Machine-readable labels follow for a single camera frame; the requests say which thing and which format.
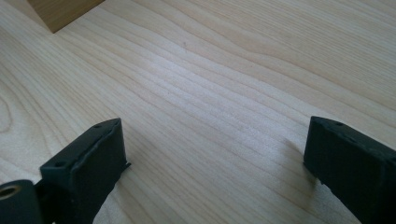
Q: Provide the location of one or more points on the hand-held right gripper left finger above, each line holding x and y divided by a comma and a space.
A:
90, 174

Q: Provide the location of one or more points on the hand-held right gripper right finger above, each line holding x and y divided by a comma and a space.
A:
351, 168

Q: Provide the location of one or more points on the wooden tea box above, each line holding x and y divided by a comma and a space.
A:
62, 12

